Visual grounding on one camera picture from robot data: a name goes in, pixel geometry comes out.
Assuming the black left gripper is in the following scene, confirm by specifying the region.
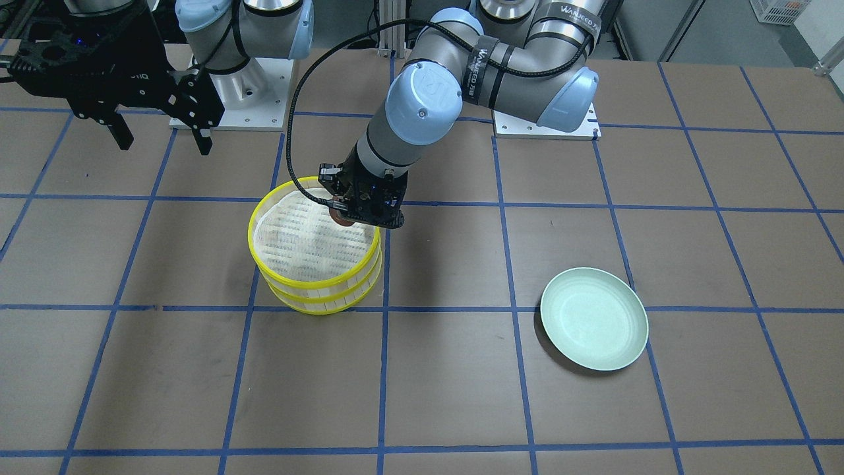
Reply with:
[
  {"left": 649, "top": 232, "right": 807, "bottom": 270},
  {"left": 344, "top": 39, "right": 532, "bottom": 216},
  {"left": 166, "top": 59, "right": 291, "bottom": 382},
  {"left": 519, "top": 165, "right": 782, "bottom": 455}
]
[{"left": 318, "top": 152, "right": 405, "bottom": 229}]

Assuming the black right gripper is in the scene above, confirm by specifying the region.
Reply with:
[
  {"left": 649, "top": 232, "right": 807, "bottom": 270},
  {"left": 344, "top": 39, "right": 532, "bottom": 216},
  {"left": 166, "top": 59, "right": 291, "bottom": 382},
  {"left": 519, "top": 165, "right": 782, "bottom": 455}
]
[{"left": 7, "top": 13, "right": 224, "bottom": 156}]

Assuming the brown bun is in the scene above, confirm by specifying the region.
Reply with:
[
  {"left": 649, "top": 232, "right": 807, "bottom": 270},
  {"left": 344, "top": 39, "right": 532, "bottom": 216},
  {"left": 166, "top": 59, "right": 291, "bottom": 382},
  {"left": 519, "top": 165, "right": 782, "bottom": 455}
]
[{"left": 329, "top": 208, "right": 355, "bottom": 228}]

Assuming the yellow steamer basket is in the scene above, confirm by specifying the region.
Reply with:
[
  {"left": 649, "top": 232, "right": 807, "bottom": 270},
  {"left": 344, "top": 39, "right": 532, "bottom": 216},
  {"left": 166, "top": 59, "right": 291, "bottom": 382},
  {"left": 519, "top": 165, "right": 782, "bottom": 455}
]
[
  {"left": 261, "top": 247, "right": 383, "bottom": 315},
  {"left": 247, "top": 181, "right": 382, "bottom": 288}
]

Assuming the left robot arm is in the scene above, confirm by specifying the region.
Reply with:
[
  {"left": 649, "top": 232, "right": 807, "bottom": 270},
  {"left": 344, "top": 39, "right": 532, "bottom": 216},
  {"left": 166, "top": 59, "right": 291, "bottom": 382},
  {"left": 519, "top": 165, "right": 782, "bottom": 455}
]
[{"left": 318, "top": 1, "right": 607, "bottom": 229}]

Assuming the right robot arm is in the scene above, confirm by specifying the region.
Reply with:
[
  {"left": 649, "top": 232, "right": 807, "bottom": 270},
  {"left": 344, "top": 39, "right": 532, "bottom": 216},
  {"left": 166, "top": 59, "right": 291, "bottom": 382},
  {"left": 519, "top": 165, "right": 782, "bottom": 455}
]
[{"left": 2, "top": 1, "right": 315, "bottom": 154}]

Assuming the pale green plate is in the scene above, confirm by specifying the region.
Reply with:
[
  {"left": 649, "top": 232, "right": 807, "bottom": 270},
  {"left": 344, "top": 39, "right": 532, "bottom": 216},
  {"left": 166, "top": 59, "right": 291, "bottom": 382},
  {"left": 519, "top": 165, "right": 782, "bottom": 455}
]
[{"left": 539, "top": 267, "right": 650, "bottom": 371}]

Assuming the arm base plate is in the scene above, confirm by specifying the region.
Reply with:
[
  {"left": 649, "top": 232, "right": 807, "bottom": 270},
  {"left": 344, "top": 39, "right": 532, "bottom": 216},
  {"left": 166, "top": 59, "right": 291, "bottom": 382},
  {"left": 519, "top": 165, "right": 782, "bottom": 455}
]
[
  {"left": 209, "top": 58, "right": 298, "bottom": 132},
  {"left": 491, "top": 106, "right": 601, "bottom": 140}
]

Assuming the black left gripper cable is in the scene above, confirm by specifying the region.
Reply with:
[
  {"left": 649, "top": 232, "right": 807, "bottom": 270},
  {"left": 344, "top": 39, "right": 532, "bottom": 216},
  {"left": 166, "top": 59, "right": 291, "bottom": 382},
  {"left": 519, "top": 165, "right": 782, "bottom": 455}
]
[{"left": 287, "top": 18, "right": 475, "bottom": 212}]

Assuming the aluminium frame post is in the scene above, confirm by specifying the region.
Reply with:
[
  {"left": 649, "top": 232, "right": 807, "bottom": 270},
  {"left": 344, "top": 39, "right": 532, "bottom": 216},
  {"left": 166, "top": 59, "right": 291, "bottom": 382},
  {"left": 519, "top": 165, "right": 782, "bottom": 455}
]
[{"left": 376, "top": 0, "right": 409, "bottom": 58}]

